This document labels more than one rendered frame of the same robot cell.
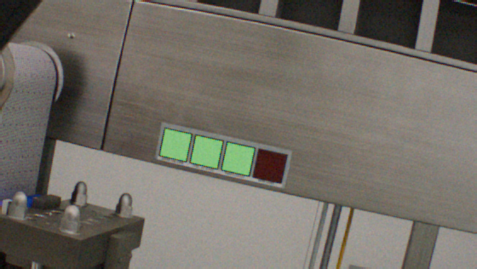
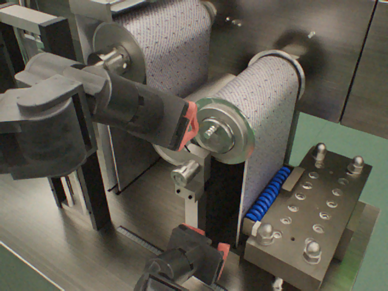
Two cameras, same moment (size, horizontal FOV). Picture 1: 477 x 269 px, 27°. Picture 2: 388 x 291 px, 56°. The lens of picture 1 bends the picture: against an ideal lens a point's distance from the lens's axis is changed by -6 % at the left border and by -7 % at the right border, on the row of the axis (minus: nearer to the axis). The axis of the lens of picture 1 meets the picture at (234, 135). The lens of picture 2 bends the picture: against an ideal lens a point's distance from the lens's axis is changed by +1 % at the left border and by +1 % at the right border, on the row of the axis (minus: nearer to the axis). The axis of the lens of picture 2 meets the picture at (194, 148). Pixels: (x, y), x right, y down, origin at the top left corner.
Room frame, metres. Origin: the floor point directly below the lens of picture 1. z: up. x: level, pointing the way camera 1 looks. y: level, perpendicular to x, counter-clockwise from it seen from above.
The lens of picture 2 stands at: (1.12, 0.26, 1.66)
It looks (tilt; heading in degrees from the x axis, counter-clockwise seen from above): 39 degrees down; 24
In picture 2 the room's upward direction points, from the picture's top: straight up
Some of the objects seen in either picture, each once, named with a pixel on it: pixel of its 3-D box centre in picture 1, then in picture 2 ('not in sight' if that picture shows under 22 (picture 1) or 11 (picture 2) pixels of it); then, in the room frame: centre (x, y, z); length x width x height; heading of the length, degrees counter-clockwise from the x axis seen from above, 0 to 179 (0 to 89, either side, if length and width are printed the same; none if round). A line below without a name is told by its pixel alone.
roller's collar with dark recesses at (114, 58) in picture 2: not in sight; (109, 63); (1.67, 0.70, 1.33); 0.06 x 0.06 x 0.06; 80
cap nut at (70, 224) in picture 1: (71, 218); (313, 250); (1.61, 0.23, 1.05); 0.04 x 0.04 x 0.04
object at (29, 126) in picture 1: (17, 159); (267, 163); (1.76, 0.37, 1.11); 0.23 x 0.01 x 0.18; 170
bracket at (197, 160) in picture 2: not in sight; (192, 208); (1.62, 0.49, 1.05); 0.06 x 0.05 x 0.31; 170
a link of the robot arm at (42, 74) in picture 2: not in sight; (57, 103); (1.37, 0.54, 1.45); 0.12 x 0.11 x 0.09; 171
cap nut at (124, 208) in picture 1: (124, 203); (357, 162); (1.93, 0.18, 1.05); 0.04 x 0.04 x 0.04
